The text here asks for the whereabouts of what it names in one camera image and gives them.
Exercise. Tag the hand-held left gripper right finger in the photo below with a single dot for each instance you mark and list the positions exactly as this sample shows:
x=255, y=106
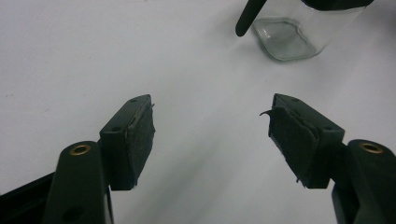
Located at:
x=305, y=146

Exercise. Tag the black jar lid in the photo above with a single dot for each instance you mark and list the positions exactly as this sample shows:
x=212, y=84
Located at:
x=337, y=3

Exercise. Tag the clear glass jar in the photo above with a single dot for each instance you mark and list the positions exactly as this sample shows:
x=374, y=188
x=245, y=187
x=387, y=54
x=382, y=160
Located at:
x=289, y=37

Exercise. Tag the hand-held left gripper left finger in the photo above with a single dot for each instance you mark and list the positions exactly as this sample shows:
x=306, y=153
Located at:
x=124, y=146

